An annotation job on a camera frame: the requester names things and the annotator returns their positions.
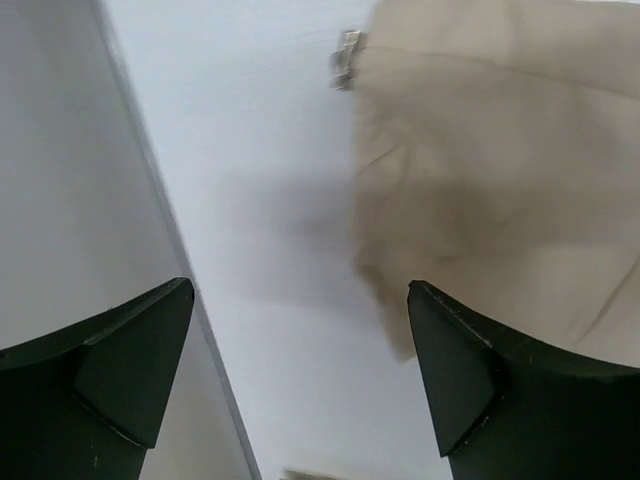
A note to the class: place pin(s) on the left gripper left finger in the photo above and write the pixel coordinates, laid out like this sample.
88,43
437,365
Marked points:
87,401

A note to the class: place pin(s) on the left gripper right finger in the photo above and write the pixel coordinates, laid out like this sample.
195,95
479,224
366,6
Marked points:
507,406

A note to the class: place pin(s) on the beige trousers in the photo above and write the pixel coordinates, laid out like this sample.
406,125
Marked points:
497,158

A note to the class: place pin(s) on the aluminium frame rail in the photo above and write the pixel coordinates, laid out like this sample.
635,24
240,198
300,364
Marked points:
208,436

